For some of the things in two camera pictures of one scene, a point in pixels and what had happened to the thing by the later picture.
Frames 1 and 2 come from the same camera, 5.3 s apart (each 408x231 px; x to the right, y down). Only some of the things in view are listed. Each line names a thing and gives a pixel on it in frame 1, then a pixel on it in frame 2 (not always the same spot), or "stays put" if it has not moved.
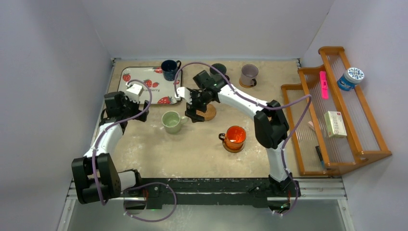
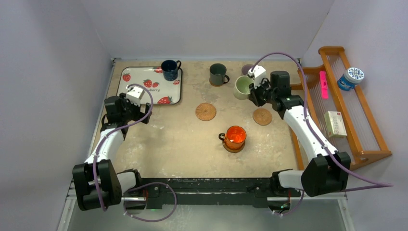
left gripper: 124,99 stays put
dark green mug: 220,67 stays put
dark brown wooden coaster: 234,151 stays put
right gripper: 192,113 to 255,92
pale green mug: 172,121 to 242,90
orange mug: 234,137 stays put
